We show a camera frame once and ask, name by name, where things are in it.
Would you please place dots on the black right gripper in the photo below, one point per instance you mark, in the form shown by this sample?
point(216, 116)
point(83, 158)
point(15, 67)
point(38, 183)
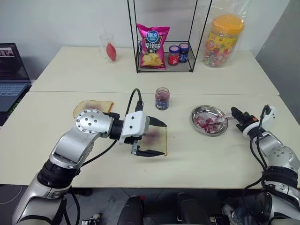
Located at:
point(247, 119)

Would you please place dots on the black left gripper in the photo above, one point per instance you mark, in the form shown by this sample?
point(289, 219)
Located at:
point(134, 146)

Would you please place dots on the metal spoon with jam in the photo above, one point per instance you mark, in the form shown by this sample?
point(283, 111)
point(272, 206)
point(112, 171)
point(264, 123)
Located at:
point(210, 120)

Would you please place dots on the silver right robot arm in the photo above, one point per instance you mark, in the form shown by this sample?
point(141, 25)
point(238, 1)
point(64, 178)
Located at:
point(279, 154)

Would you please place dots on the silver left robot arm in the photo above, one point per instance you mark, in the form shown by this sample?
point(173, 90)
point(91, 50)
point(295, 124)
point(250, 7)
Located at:
point(89, 122)

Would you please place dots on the white bread slice, square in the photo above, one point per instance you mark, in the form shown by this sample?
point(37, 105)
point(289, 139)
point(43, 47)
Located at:
point(157, 140)

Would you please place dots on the open glass jam jar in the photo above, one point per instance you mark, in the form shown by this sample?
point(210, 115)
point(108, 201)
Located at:
point(161, 98)

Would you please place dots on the bread slice with brown crust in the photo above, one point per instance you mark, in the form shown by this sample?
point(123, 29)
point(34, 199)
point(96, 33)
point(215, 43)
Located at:
point(93, 105)

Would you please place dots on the jam jar with blue label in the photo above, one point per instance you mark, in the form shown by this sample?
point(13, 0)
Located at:
point(184, 54)

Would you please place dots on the jam jar with red label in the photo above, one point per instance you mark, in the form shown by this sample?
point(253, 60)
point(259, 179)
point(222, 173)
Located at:
point(174, 56)

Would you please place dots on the round metal dish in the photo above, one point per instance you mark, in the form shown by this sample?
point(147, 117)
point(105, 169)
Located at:
point(201, 113)

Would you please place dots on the candy jar with orange lid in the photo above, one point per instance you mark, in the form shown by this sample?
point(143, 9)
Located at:
point(222, 42)

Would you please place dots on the dark rounded shape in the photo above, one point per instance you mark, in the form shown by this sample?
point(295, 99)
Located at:
point(192, 208)
point(133, 211)

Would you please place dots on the pink potato chip bag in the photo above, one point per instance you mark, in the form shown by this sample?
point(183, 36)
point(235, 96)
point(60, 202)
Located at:
point(152, 49)

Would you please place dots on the red silicone utensil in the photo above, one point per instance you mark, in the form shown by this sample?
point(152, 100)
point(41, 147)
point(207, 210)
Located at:
point(111, 51)

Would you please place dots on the grey white shoe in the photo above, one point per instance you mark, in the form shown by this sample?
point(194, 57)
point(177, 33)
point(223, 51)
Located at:
point(236, 215)

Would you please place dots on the clear plastic bag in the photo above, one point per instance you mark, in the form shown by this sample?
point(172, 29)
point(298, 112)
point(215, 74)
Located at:
point(234, 9)

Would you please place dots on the clear drinking glass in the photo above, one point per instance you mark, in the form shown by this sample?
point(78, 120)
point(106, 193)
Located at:
point(104, 44)

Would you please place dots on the dark laptop computer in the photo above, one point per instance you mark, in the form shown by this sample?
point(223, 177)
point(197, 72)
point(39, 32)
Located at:
point(11, 68)

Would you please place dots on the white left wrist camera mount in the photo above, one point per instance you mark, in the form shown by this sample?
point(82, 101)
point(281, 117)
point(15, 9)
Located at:
point(134, 122)

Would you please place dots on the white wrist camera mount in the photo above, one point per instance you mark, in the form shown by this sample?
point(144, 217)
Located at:
point(272, 113)
point(134, 122)

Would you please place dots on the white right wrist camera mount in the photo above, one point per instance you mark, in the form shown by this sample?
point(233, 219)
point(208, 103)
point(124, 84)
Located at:
point(272, 113)

